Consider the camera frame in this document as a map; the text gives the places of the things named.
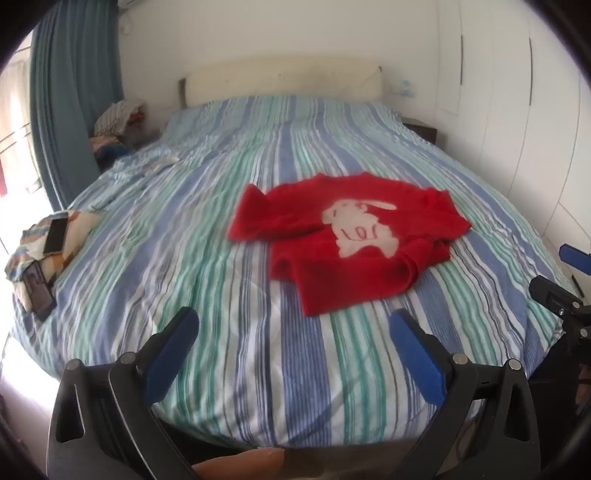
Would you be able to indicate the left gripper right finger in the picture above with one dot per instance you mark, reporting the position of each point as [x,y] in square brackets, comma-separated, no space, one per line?
[505,444]

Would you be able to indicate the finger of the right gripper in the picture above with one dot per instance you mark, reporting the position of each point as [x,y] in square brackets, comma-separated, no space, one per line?
[575,258]
[558,300]

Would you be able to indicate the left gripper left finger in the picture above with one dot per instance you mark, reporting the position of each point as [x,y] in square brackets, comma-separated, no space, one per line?
[103,426]

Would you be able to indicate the red rabbit sweater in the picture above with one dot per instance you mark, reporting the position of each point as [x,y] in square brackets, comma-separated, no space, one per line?
[347,240]

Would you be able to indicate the pile of clothes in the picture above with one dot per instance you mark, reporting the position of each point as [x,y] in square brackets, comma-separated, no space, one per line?
[121,130]

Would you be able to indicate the dark phone case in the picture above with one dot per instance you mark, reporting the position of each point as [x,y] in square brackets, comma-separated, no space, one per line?
[40,295]

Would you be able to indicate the striped blue green bedspread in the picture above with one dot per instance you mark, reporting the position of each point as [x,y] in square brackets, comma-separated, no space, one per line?
[262,373]

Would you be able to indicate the black smartphone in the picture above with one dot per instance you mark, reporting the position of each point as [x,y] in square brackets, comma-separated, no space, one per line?
[56,236]

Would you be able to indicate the dark wooden nightstand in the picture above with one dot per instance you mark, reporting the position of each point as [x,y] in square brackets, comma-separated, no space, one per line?
[427,132]

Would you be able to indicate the patterned folded cloth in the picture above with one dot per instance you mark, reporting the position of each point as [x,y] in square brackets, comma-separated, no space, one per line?
[32,243]

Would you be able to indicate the red hanging garment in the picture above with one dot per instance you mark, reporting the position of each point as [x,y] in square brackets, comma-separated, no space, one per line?
[3,183]

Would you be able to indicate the cream padded headboard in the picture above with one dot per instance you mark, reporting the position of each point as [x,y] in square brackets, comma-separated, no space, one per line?
[329,76]

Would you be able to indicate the teal curtain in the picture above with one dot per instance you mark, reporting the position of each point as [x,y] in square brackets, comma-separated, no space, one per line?
[75,76]

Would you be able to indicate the wall power socket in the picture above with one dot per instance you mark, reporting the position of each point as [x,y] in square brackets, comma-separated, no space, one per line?
[403,88]

